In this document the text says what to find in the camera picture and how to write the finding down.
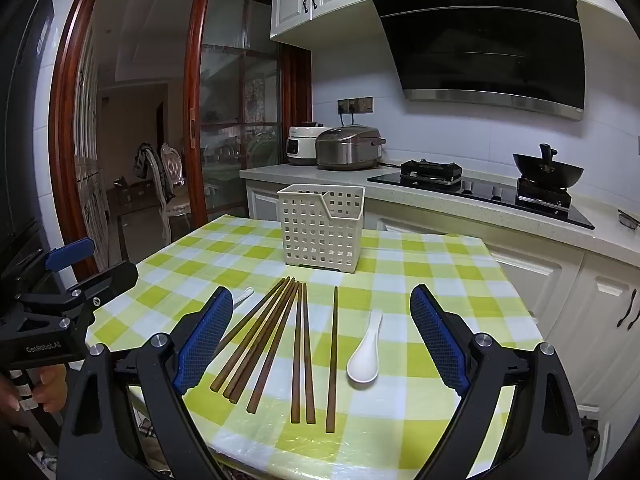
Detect black glass range hood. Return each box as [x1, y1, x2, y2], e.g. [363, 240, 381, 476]
[365, 0, 587, 122]

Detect person's left hand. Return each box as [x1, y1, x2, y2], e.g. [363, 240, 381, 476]
[0, 364, 68, 413]

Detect green white checked tablecloth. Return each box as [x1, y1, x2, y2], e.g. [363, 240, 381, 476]
[86, 214, 543, 480]

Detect sliding glass door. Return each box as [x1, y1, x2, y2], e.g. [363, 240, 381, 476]
[182, 0, 301, 216]

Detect white upper kitchen cabinet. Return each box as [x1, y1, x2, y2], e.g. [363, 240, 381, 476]
[270, 0, 388, 52]

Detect white kitchen counter cabinets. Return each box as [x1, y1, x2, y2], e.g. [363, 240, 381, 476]
[239, 162, 640, 466]

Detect wall power socket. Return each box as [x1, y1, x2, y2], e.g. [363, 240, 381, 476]
[337, 96, 374, 114]

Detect black burner grate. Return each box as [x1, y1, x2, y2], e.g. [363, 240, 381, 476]
[515, 175, 573, 211]
[400, 159, 463, 188]

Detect brown silver rice cooker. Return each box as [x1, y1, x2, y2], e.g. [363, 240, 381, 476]
[316, 125, 387, 171]

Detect black wok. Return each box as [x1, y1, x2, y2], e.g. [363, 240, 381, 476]
[512, 143, 585, 186]

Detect white plastic utensil basket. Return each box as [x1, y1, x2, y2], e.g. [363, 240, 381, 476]
[277, 184, 365, 273]

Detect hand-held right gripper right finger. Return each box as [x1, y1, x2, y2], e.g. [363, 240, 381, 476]
[409, 284, 591, 480]

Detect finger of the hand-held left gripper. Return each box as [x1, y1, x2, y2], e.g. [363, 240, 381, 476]
[15, 261, 139, 311]
[0, 238, 96, 298]

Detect ornate white chair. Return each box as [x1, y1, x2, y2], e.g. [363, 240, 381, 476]
[145, 142, 193, 241]

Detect black glass gas hob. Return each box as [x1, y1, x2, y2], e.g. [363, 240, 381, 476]
[367, 170, 596, 231]

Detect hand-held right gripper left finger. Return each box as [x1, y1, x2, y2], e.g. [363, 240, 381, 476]
[59, 286, 235, 480]

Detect white electric pressure cooker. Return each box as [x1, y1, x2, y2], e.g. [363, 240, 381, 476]
[286, 121, 335, 167]

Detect red wooden door frame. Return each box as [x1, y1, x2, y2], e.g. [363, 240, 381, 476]
[47, 0, 313, 281]

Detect dark cloth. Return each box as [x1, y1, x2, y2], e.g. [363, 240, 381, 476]
[132, 142, 156, 181]

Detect white display cabinet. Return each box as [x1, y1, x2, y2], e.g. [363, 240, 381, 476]
[75, 25, 108, 261]

